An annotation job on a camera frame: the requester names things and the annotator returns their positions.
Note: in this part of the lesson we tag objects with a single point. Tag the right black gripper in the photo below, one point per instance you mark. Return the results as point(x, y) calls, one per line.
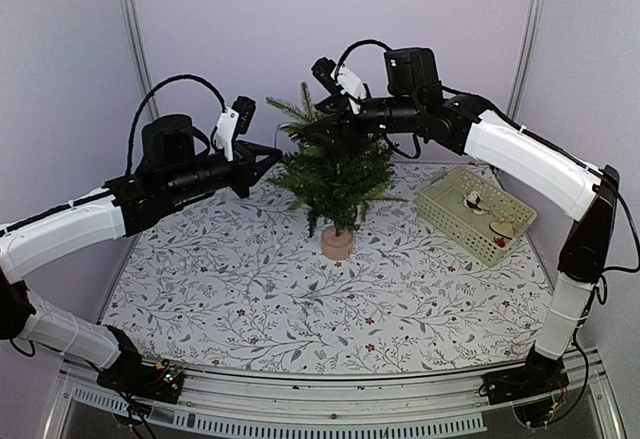
point(337, 126)

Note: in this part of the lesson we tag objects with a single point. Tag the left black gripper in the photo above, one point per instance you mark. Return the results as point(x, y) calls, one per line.
point(251, 170)

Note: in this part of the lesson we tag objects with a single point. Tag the small green christmas tree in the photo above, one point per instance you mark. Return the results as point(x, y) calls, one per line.
point(340, 185)

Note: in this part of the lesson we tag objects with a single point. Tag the pale green plastic basket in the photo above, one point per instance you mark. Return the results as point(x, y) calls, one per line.
point(441, 203)

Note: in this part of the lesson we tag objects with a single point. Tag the white ball light garland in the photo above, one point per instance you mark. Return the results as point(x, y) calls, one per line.
point(281, 137)

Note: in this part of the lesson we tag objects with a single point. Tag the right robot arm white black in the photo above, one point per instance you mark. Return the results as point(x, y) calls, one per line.
point(468, 124)

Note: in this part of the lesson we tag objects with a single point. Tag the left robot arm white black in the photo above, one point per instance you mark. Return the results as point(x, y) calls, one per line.
point(31, 243)

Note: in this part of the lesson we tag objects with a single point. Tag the floral white tablecloth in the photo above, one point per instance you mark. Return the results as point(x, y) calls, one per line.
point(240, 283)

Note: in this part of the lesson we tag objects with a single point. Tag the black white cotton ornament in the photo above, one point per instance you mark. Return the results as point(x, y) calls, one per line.
point(472, 202)

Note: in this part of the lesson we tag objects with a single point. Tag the wooden heart ornament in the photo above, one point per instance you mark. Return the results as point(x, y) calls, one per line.
point(504, 227)

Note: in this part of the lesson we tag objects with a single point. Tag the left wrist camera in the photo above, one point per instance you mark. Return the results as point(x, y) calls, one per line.
point(232, 122)

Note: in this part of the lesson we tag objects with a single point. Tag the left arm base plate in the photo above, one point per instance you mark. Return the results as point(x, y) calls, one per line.
point(160, 382)

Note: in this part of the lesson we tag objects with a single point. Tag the front aluminium rail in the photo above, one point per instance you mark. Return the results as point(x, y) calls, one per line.
point(219, 403)

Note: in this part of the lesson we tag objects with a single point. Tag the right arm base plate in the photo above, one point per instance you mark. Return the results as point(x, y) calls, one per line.
point(520, 383)

